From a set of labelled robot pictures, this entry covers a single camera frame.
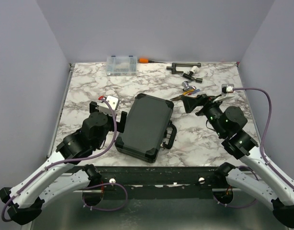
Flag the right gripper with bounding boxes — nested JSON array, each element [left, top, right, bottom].
[[181, 93, 226, 138]]

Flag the black foam-lined poker case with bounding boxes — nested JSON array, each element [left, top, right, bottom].
[[115, 93, 177, 163]]

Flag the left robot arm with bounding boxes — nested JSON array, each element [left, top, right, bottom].
[[0, 96, 127, 225]]

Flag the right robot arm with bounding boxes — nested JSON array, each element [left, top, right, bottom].
[[181, 94, 294, 229]]

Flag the chrome metal fitting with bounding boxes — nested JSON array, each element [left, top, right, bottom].
[[182, 81, 196, 92]]

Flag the black white cylinder tool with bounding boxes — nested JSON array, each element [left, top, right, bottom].
[[182, 66, 203, 83]]

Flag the black metal clamp tool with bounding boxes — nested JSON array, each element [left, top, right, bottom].
[[166, 62, 201, 74]]

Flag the clear plastic organizer box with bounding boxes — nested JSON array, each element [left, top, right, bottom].
[[105, 56, 137, 77]]

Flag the yellow handled needle-nose pliers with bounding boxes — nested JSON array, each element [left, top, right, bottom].
[[170, 90, 193, 101]]

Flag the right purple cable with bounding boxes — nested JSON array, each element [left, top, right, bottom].
[[214, 87, 294, 209]]

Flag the purple cable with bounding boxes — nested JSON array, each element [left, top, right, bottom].
[[1, 95, 128, 222], [214, 87, 294, 209]]

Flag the orange handled screwdriver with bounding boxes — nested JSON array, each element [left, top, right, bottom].
[[138, 58, 165, 64]]

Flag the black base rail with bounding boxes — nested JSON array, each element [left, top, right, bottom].
[[72, 164, 243, 201]]

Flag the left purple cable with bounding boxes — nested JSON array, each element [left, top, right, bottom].
[[1, 95, 128, 222]]

